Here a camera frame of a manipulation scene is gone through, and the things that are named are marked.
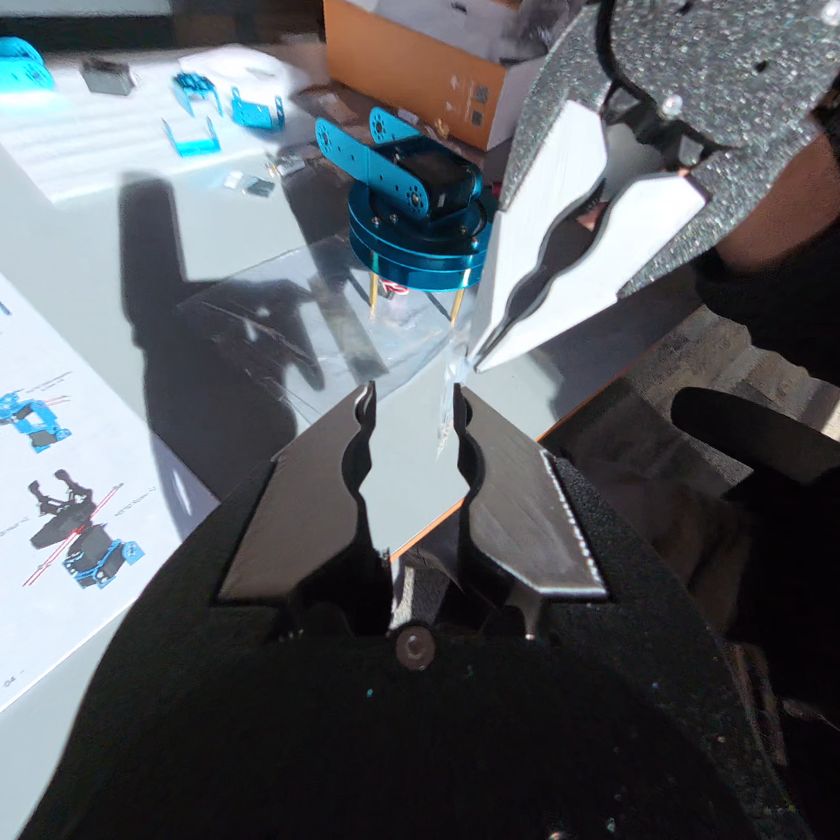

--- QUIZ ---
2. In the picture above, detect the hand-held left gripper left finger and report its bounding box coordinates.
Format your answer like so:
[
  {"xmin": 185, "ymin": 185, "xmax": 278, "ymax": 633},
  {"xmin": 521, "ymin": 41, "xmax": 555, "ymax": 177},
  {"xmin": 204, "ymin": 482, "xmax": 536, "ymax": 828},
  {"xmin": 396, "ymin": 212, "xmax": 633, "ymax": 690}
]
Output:
[{"xmin": 217, "ymin": 381, "xmax": 395, "ymax": 605}]

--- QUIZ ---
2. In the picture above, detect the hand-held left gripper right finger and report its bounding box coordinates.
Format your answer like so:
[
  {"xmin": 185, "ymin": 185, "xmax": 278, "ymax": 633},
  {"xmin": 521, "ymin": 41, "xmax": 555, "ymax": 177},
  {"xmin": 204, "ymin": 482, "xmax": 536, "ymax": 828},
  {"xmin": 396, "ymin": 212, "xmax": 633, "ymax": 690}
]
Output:
[{"xmin": 451, "ymin": 384, "xmax": 610, "ymax": 599}]

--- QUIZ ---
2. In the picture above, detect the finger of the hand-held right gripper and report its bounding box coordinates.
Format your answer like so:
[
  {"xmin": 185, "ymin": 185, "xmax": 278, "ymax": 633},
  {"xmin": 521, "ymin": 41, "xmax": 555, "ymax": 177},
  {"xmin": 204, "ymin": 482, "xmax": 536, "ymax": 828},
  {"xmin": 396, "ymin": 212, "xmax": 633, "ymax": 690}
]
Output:
[
  {"xmin": 474, "ymin": 171, "xmax": 715, "ymax": 374},
  {"xmin": 467, "ymin": 98, "xmax": 610, "ymax": 362}
]

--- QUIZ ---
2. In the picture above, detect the small clear screw bag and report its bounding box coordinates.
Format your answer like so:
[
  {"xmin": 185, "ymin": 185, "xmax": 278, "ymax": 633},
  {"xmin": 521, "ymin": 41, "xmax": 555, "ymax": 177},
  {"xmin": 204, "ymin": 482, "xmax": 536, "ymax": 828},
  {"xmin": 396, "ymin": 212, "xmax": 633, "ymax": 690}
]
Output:
[{"xmin": 434, "ymin": 351, "xmax": 475, "ymax": 460}]

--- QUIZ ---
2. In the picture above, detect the blue toy robot arm base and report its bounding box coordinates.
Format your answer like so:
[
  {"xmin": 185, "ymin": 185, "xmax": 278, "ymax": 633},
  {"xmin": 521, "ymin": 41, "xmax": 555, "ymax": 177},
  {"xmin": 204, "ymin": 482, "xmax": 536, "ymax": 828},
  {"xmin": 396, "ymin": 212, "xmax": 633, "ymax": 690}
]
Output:
[{"xmin": 314, "ymin": 107, "xmax": 493, "ymax": 329}]

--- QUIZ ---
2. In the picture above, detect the large clear plastic bag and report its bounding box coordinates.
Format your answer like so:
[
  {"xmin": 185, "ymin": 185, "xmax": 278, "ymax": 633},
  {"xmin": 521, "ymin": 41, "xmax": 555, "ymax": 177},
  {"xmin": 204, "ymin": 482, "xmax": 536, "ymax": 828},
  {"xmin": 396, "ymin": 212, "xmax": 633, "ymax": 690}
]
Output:
[{"xmin": 177, "ymin": 239, "xmax": 480, "ymax": 427}]

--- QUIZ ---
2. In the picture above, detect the grey desk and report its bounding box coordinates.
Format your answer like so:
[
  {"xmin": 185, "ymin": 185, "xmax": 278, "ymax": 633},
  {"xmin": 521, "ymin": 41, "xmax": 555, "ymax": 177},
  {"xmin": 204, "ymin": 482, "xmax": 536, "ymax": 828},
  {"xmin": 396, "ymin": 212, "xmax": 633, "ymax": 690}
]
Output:
[{"xmin": 0, "ymin": 39, "xmax": 700, "ymax": 840}]

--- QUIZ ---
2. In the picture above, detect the person's right hand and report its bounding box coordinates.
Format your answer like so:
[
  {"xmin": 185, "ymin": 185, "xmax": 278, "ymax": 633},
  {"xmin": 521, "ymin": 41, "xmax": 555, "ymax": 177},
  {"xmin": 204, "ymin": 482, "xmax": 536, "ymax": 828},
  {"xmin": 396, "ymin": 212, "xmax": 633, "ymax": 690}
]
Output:
[{"xmin": 714, "ymin": 128, "xmax": 840, "ymax": 273}]

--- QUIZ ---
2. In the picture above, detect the orange and white cardboard box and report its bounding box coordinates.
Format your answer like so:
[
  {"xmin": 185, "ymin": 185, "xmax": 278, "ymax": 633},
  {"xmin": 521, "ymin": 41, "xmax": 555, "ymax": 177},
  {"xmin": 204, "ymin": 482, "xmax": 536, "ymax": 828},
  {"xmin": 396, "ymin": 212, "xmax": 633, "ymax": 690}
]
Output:
[{"xmin": 323, "ymin": 0, "xmax": 559, "ymax": 153}]

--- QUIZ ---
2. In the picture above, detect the white instruction booklet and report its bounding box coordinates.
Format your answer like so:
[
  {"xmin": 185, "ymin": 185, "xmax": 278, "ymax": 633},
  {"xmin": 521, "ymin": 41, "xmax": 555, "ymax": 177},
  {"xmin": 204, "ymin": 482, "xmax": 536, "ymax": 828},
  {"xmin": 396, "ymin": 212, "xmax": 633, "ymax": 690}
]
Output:
[{"xmin": 0, "ymin": 272, "xmax": 221, "ymax": 715}]

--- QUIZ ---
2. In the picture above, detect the pile of small hardware bags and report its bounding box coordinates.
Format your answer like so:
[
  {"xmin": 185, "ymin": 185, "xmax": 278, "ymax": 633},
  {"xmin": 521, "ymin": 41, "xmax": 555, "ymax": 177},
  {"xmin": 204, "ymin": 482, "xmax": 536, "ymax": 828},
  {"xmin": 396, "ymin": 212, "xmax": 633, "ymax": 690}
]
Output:
[{"xmin": 222, "ymin": 150, "xmax": 311, "ymax": 198}]

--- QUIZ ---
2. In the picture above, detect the person's torso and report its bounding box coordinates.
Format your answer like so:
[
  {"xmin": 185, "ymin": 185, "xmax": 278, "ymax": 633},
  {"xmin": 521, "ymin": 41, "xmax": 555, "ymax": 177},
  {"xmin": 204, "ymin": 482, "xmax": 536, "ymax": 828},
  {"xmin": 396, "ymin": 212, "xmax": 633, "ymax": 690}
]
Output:
[{"xmin": 728, "ymin": 479, "xmax": 840, "ymax": 716}]

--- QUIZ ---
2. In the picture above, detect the white foam sheet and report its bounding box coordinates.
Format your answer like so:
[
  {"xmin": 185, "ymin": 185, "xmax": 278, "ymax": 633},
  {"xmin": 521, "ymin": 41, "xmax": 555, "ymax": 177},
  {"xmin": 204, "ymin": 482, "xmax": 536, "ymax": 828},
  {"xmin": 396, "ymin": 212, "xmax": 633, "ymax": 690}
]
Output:
[{"xmin": 0, "ymin": 45, "xmax": 316, "ymax": 206}]

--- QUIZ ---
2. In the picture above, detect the black servo motor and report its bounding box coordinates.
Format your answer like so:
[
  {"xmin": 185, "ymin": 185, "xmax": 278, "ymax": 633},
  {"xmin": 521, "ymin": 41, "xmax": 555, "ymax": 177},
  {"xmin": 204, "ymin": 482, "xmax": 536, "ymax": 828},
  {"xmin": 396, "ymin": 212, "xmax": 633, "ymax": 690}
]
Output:
[{"xmin": 80, "ymin": 56, "xmax": 137, "ymax": 97}]

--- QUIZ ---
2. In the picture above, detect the blue perforated U bracket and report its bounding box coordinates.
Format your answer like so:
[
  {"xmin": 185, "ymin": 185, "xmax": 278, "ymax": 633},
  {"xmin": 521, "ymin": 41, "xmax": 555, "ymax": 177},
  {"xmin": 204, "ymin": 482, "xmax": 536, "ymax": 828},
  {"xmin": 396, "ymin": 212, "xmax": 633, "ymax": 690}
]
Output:
[{"xmin": 229, "ymin": 87, "xmax": 287, "ymax": 132}]

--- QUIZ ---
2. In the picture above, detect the blue plain U bracket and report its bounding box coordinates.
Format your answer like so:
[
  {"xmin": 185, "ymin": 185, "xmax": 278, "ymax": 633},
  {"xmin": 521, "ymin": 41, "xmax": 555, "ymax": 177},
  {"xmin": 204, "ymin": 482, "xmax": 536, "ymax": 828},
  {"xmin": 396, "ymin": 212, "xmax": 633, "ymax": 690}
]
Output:
[{"xmin": 161, "ymin": 116, "xmax": 221, "ymax": 159}]

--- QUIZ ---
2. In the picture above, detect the blue small bracket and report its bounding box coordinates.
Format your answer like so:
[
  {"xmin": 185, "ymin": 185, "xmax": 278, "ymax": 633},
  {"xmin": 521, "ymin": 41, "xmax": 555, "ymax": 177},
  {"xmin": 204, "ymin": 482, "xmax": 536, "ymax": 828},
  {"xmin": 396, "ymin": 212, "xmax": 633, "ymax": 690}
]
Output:
[{"xmin": 172, "ymin": 71, "xmax": 224, "ymax": 119}]

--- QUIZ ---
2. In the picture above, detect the blue round-ended bracket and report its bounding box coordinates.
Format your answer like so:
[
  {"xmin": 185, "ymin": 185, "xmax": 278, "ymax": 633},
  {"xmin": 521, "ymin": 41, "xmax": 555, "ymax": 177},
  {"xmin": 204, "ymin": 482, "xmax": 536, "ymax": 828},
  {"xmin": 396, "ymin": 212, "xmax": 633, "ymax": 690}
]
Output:
[{"xmin": 0, "ymin": 36, "xmax": 56, "ymax": 93}]

